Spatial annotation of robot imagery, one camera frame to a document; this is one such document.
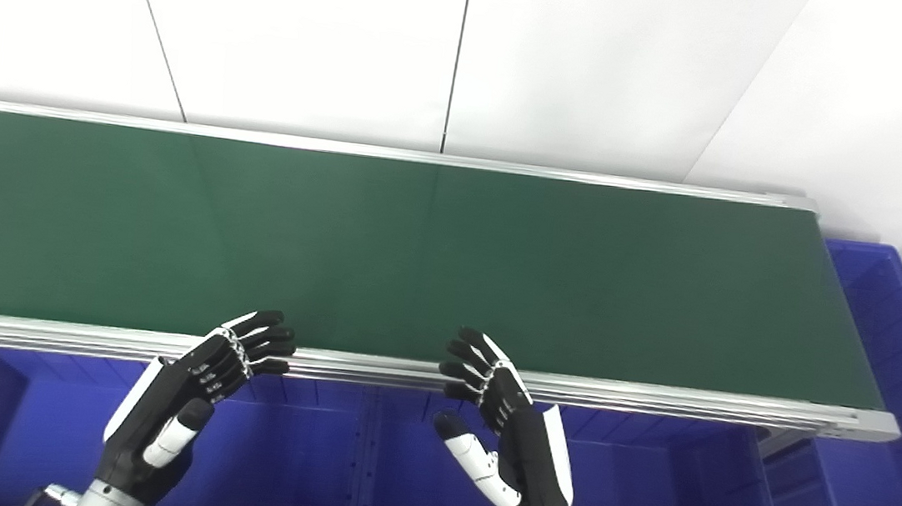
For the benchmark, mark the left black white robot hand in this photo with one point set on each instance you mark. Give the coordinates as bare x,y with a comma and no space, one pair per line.
148,422

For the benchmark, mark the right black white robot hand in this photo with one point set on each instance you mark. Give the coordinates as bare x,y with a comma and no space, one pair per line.
534,463

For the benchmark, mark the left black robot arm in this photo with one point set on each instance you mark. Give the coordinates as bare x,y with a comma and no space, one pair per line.
108,502

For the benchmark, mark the green conveyor belt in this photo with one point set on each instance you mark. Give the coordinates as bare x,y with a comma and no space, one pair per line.
417,258
654,398

